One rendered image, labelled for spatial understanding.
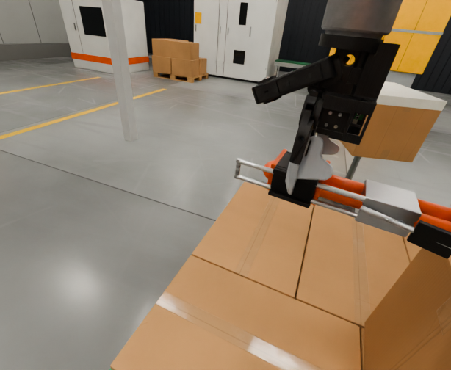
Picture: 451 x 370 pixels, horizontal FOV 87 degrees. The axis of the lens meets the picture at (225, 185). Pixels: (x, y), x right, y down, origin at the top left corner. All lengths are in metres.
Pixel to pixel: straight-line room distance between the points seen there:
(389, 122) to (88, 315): 2.02
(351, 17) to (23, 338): 1.63
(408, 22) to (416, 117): 5.89
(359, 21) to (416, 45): 7.42
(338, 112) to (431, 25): 7.45
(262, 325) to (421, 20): 7.43
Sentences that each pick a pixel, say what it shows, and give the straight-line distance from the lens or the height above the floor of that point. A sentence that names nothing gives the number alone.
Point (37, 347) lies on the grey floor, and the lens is 1.56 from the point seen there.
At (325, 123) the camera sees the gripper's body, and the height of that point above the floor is 1.18.
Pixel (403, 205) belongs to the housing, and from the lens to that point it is 0.41.
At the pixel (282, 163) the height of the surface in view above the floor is 1.10.
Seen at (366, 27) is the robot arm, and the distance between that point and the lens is 0.33.
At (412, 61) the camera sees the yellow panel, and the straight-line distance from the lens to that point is 7.76.
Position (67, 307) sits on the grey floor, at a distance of 1.61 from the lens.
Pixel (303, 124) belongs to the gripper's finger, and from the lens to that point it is 0.33.
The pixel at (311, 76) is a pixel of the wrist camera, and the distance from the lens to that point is 0.35.
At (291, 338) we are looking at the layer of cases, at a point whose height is 0.54.
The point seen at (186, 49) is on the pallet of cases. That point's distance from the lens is 6.87.
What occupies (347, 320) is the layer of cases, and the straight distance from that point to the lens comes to 0.94.
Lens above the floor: 1.27
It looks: 33 degrees down
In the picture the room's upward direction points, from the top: 5 degrees clockwise
